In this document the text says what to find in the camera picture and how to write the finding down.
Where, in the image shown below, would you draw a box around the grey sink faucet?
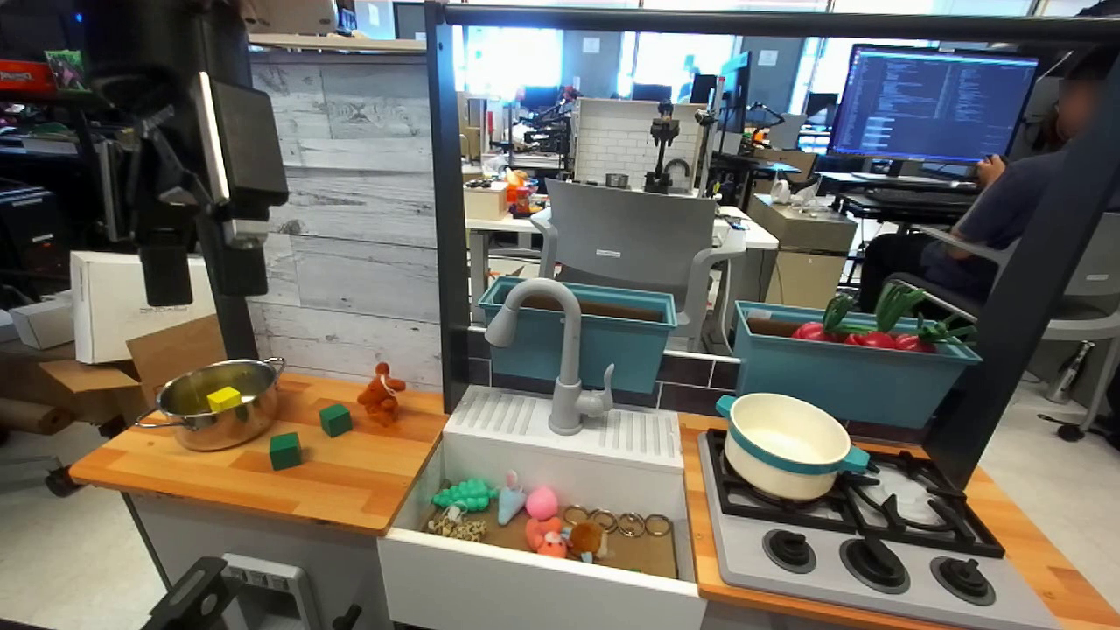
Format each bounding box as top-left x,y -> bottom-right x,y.
485,279 -> 615,439

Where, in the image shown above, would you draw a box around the cream pot teal rim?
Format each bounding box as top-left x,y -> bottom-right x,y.
713,391 -> 872,501

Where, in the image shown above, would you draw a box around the yellow block in pot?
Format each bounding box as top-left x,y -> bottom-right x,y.
208,384 -> 240,414

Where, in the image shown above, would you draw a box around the grey office chair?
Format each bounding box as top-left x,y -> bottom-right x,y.
537,178 -> 744,349

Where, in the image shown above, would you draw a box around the green block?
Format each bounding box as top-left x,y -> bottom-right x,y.
271,434 -> 301,468
319,403 -> 354,439

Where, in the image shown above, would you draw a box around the steel pot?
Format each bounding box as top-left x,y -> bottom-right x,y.
151,356 -> 285,452

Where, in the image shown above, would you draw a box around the black camera stand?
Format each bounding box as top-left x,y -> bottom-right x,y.
78,0 -> 286,356

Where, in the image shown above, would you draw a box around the green bumpy toy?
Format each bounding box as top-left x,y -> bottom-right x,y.
429,476 -> 496,516

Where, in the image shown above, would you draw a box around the computer monitor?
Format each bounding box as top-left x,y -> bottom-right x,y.
831,45 -> 1041,165

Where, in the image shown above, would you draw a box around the right teal planter box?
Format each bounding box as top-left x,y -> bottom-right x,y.
735,302 -> 979,432

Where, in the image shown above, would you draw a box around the green block front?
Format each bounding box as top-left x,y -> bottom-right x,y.
271,434 -> 301,468

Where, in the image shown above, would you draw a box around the red toy vegetables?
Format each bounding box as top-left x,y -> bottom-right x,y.
792,321 -> 935,355

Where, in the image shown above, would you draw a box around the left teal planter box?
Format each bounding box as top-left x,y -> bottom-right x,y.
490,284 -> 678,395

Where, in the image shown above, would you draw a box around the salmon pink toy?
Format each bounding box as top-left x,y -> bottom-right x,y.
525,517 -> 569,557

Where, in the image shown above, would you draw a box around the green block rear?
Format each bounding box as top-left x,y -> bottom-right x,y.
319,403 -> 354,439

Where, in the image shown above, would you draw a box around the white toy sink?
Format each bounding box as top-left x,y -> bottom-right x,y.
379,384 -> 705,630

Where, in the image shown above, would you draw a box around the pink ball toy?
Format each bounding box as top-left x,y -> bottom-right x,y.
525,486 -> 560,517

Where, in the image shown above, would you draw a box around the grey toy stove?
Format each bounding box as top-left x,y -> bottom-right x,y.
698,432 -> 1058,630

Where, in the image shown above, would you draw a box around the white box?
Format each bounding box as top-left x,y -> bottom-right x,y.
71,251 -> 212,365

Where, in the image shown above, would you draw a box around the teal planter box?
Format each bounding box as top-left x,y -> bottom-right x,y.
735,302 -> 979,432
490,284 -> 678,395

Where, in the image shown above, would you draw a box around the cardboard box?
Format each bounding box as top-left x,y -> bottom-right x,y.
37,315 -> 224,424

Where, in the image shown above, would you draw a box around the seated person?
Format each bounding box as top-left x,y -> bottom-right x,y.
858,45 -> 1118,311

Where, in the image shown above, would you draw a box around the orange toy figure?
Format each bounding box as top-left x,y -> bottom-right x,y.
357,365 -> 406,424

